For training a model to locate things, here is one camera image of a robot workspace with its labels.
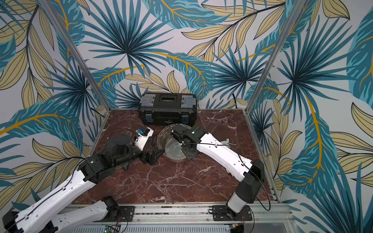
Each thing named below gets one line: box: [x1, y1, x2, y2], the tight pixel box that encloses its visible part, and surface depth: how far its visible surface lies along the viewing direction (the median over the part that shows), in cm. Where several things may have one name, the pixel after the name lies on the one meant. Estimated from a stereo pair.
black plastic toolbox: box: [138, 92, 198, 128], surface depth 102 cm
